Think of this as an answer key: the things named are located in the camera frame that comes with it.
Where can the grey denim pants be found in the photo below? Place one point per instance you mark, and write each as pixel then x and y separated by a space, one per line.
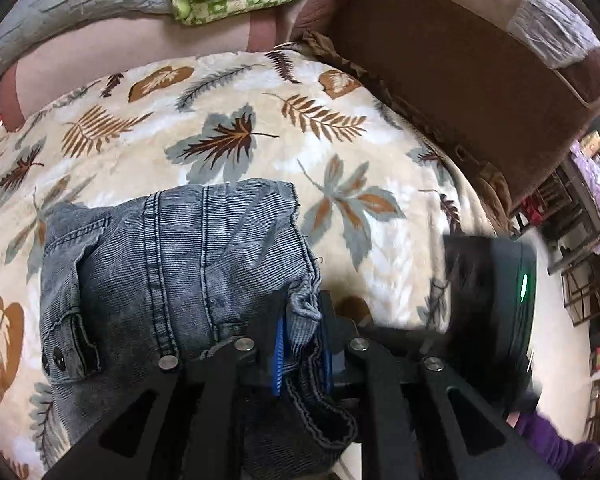
pixel 205 260

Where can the brown sofa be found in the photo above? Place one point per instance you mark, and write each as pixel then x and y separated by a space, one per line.
pixel 455 70

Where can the dark wooden shelf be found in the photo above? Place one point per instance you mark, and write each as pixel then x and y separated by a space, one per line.
pixel 555 200

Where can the cream leaf-print blanket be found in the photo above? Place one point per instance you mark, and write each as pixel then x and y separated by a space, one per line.
pixel 280 160

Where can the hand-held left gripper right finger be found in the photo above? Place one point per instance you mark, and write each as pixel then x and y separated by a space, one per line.
pixel 332 365

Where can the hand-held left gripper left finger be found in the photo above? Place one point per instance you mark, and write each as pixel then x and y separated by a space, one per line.
pixel 280 360

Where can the wooden chair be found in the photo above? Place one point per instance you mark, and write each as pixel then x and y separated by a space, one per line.
pixel 580 270

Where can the pink padded headboard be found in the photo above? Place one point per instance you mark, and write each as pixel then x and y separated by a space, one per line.
pixel 130 40

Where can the purple floral cloth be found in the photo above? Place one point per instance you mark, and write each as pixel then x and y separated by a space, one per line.
pixel 595 170

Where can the person's right forearm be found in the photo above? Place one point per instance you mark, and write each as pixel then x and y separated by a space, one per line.
pixel 550 440

